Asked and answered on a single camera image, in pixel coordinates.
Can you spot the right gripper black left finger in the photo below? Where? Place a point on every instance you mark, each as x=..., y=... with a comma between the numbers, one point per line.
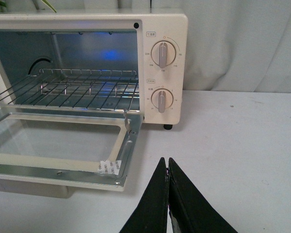
x=150, y=215

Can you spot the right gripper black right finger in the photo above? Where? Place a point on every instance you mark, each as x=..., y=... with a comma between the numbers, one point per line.
x=189, y=211

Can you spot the white paper sticker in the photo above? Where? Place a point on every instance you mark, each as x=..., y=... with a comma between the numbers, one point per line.
x=109, y=167

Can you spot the cream timer knob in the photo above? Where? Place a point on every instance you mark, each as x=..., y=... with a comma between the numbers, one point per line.
x=162, y=99

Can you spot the cream glass oven door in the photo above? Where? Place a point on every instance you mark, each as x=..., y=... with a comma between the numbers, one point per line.
x=47, y=152

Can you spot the cream Toshiba toaster oven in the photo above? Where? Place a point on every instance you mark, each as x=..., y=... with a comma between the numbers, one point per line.
x=98, y=39

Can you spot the cream temperature knob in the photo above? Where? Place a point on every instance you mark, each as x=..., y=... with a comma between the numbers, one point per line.
x=163, y=53

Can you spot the metal wire oven rack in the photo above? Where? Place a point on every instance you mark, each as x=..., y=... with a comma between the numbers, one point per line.
x=75, y=89

